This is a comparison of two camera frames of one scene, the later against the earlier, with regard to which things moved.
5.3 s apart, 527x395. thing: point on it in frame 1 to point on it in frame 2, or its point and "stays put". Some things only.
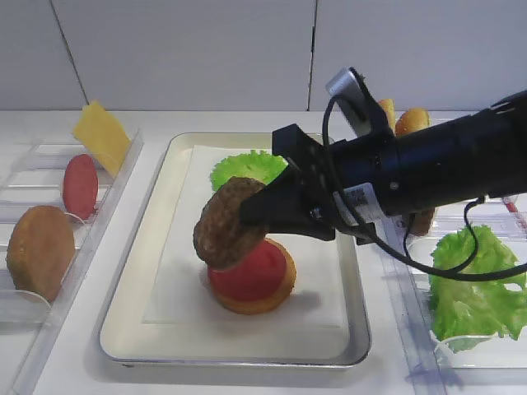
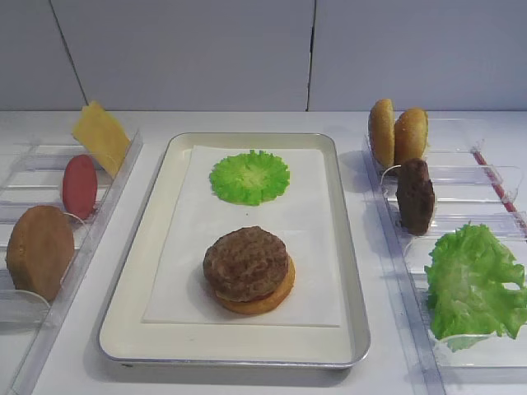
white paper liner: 180,291 stays put
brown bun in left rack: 40,250 stays put
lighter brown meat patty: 221,239 to 246,262
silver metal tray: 124,341 stays put
